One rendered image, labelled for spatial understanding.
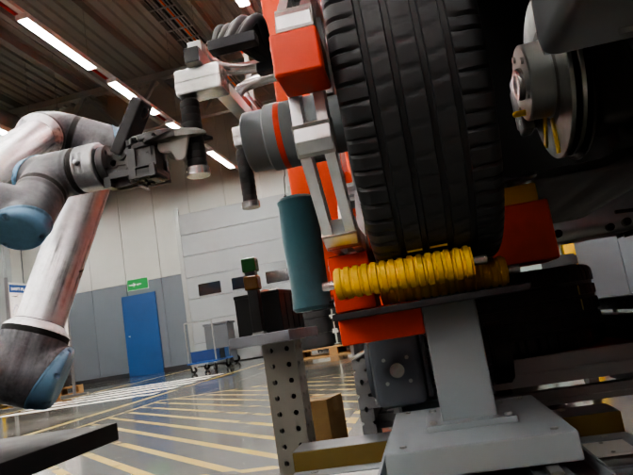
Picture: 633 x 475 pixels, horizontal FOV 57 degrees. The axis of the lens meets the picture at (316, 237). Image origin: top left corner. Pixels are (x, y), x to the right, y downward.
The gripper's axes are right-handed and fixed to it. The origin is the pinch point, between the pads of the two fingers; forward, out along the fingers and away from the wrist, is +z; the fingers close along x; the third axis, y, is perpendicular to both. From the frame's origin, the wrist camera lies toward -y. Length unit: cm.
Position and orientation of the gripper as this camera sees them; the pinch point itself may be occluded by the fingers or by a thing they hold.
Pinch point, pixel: (202, 132)
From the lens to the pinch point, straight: 113.5
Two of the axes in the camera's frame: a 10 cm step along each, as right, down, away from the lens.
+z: 9.7, -1.8, -1.5
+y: 1.6, 9.8, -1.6
